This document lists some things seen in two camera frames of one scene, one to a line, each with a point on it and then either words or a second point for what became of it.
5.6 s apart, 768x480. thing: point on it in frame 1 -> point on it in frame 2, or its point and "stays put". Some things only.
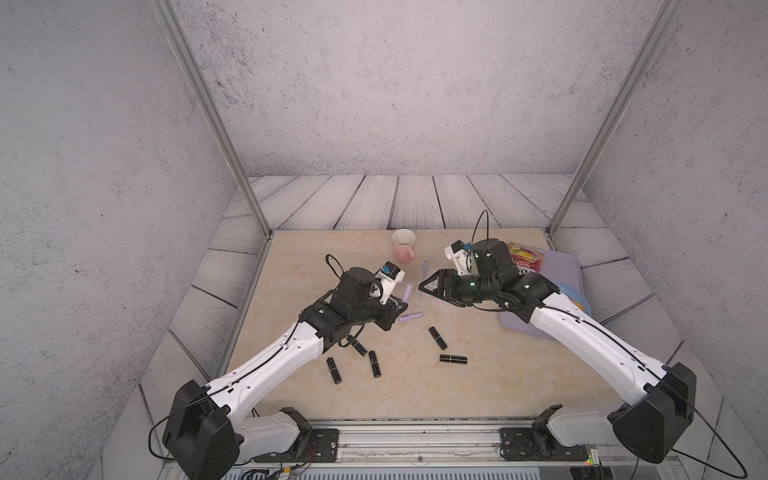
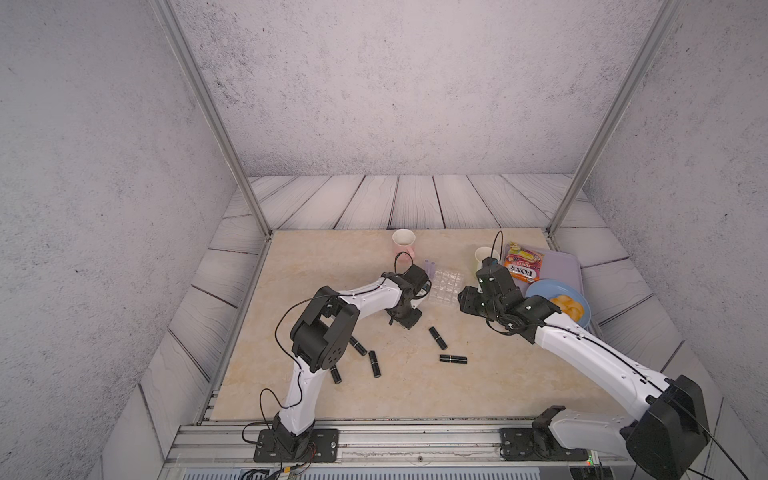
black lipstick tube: x=357 y=345 stays put
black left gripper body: x=372 y=311 -> x=408 y=318
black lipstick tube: x=438 y=339 stays put
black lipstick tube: x=334 y=370 stays put
